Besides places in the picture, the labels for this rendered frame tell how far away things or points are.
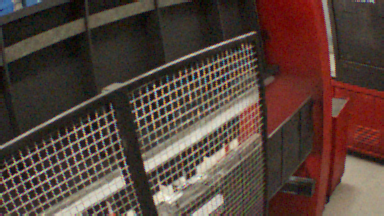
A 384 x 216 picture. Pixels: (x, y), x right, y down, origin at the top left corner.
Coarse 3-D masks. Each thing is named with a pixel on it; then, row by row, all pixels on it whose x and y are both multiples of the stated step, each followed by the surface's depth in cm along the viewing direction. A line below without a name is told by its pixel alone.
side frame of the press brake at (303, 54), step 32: (256, 0) 257; (288, 0) 239; (320, 0) 240; (288, 32) 251; (320, 32) 239; (288, 64) 262; (320, 64) 242; (288, 96) 272; (320, 96) 252; (256, 128) 302; (320, 128) 260; (320, 160) 269; (320, 192) 285
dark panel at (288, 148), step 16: (304, 112) 243; (288, 128) 224; (304, 128) 247; (272, 144) 209; (288, 144) 227; (304, 144) 252; (240, 160) 185; (256, 160) 196; (272, 160) 212; (288, 160) 232; (224, 176) 173; (240, 176) 186; (256, 176) 199; (272, 176) 216; (288, 176) 236; (240, 192) 189; (256, 192) 203; (272, 192) 220; (224, 208) 180; (240, 208) 192
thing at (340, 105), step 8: (336, 96) 333; (336, 104) 319; (344, 104) 312; (336, 112) 302; (344, 112) 312; (336, 120) 290; (344, 120) 316; (336, 128) 293; (344, 128) 320; (336, 136) 296; (344, 136) 324; (336, 144) 301; (344, 144) 330; (336, 152) 306; (344, 152) 336; (336, 160) 311; (344, 160) 342; (336, 168) 317; (344, 168) 350; (328, 176) 313; (336, 176) 324; (328, 184) 316; (336, 184) 331; (328, 192) 318; (328, 200) 325
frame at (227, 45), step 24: (216, 48) 116; (168, 72) 102; (96, 96) 86; (264, 96) 142; (48, 120) 75; (72, 120) 79; (264, 120) 144; (24, 144) 68; (264, 144) 148; (264, 168) 152
